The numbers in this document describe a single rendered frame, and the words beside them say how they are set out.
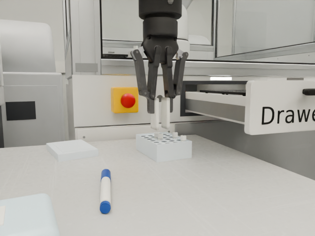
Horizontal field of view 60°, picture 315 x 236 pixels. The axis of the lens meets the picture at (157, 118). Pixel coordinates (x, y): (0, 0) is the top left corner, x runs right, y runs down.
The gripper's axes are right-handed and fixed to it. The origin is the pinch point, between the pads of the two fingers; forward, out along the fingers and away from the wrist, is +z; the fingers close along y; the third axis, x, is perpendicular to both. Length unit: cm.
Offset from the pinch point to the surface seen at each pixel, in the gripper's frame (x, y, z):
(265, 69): -18, -49, -12
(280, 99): 14.1, -21.0, -3.5
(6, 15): -333, 48, -87
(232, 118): 5.2, -16.0, 1.4
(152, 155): 2.7, 3.2, 8.5
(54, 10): -334, -7, -99
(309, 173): -15, -73, 29
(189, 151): 5.3, -4.6, 8.0
